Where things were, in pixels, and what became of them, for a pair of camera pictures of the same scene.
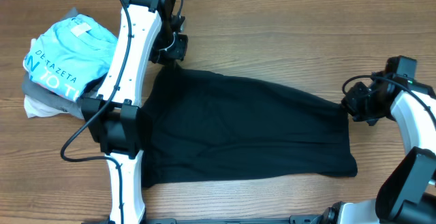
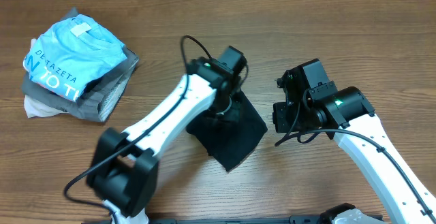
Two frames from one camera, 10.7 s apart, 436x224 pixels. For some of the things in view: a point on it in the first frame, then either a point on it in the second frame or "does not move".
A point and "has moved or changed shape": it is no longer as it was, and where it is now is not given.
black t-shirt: (205, 125) has moved or changed shape
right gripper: (350, 103) -> (282, 122)
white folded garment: (36, 107) does not move
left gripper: (178, 53) -> (236, 99)
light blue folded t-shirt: (71, 57) does not move
